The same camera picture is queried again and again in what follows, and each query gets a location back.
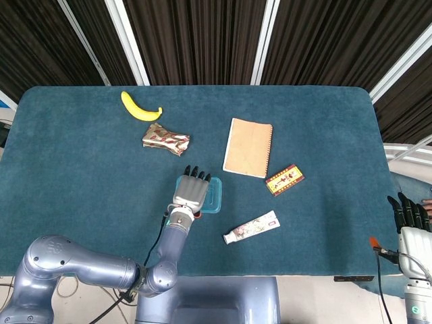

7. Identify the blue grey robot torso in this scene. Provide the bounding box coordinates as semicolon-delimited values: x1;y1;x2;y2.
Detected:
134;276;281;324

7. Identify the red yellow small carton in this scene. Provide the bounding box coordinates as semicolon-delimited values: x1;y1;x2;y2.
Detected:
265;164;306;198

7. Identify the thin white frame post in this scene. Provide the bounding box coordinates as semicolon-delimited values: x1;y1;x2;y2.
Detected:
57;0;111;86

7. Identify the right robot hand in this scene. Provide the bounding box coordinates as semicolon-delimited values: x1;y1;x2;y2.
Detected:
369;192;432;281

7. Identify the white metal tube frame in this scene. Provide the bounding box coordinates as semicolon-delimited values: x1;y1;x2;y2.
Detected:
383;134;432;166

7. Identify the slanted white frame post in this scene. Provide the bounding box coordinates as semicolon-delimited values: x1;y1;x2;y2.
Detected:
369;23;432;104

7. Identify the teal cloth covered furniture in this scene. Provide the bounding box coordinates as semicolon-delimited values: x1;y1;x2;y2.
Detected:
387;168;432;203

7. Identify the tan spiral notebook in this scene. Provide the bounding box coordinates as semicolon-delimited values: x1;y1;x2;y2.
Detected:
222;117;273;179

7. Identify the white blue board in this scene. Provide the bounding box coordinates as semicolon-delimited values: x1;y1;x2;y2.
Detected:
0;89;18;112

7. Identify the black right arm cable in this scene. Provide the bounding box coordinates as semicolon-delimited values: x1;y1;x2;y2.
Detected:
375;251;395;324

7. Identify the dark brown pleated curtain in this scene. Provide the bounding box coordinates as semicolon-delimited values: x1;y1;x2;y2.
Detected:
0;0;432;146

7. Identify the teal velvet tablecloth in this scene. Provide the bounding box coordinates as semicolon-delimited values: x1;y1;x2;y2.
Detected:
0;85;408;300

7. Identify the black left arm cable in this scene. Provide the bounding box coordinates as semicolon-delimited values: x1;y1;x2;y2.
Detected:
90;209;170;324

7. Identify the black power strip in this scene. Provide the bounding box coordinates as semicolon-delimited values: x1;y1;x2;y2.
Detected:
117;289;138;304

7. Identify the clear plastic container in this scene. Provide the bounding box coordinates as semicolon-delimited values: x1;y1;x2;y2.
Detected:
177;176;222;213

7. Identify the white printed cream tube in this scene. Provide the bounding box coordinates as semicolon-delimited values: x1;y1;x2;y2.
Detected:
223;210;281;245

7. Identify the wide white frame post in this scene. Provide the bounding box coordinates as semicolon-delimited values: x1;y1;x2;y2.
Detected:
104;0;151;86

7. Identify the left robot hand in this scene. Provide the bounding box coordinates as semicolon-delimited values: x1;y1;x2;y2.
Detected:
167;165;213;220

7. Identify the crumpled gold red snack wrapper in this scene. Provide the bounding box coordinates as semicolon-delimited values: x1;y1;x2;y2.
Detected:
142;123;191;157

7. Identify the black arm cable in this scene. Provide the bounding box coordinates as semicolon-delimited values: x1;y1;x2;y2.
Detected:
375;251;395;324
90;209;170;324

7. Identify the blue translucent plastic lid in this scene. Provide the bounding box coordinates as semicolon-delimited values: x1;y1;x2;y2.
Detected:
175;174;223;215

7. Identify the black table bracket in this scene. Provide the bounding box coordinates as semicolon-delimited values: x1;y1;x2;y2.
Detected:
333;275;375;283

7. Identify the yellow banana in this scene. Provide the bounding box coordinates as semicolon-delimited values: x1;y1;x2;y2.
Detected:
121;90;163;121

